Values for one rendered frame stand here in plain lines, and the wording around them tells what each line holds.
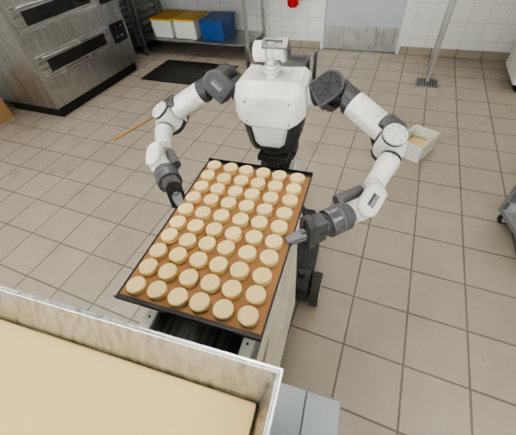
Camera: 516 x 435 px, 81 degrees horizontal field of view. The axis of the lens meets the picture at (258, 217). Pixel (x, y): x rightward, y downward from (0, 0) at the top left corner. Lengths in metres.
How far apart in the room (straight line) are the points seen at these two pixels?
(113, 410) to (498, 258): 2.30
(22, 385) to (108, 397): 0.12
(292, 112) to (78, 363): 0.94
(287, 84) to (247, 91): 0.15
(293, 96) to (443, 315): 1.49
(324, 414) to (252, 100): 0.96
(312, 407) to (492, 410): 1.51
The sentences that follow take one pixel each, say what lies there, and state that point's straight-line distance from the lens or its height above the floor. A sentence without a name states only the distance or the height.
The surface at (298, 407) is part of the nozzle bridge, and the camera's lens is 0.52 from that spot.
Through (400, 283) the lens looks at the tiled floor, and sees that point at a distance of 2.08.
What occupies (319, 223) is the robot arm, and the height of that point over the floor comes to 1.04.
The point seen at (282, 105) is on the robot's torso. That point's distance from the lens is 1.13.
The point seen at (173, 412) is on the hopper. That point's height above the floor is 1.27.
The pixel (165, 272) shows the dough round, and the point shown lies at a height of 1.02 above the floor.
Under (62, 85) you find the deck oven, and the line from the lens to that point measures 4.43.
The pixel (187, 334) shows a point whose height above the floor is 0.84.
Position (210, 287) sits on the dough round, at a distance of 0.79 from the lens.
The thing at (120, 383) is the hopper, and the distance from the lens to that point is 0.48.
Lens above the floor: 1.69
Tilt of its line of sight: 47 degrees down
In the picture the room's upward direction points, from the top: 6 degrees counter-clockwise
